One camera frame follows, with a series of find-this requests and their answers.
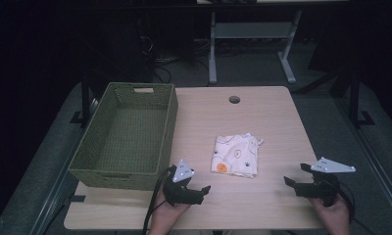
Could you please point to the grey metal desk frame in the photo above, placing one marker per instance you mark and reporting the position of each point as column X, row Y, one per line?
column 253, row 30

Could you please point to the person's right hand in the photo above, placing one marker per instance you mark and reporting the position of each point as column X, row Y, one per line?
column 336, row 218

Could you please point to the folded white patterned cloth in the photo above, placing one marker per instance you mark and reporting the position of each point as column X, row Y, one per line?
column 236, row 153

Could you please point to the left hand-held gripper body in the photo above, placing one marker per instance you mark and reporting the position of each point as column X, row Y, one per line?
column 179, row 192

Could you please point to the person's left hand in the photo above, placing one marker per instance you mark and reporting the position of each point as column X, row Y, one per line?
column 163, row 218

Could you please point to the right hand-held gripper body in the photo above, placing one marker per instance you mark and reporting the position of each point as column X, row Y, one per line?
column 323, row 187

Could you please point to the green woven basket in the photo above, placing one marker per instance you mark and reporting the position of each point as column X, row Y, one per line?
column 135, row 140

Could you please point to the black metal stand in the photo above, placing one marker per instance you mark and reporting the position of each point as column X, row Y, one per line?
column 354, row 98
column 85, row 98

